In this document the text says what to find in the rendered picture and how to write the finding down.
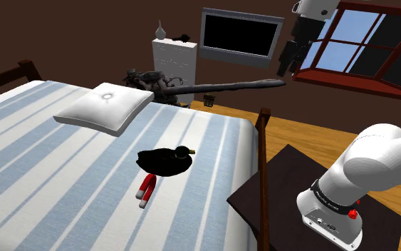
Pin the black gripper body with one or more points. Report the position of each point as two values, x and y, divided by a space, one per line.
307 29

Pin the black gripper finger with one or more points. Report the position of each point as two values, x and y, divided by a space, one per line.
300 57
285 59

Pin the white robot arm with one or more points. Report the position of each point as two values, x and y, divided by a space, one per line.
339 194

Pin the red framed window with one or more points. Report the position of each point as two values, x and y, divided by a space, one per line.
360 52

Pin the small dark box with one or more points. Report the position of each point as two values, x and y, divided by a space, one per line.
208 100

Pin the white chest of drawers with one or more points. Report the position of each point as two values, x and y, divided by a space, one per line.
175 61

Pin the dark robot stand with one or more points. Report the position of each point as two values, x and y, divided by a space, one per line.
283 187

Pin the dark grey machine with rod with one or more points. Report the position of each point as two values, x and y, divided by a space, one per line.
158 85

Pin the black duck figure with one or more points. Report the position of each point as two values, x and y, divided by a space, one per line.
165 161

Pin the white pillow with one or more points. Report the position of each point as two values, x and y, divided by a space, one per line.
106 106

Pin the red horseshoe magnet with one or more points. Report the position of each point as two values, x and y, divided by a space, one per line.
148 189

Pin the blue white striped wooden bed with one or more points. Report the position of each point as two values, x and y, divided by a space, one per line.
64 167

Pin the grey framed wall screen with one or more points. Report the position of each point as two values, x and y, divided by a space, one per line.
238 34

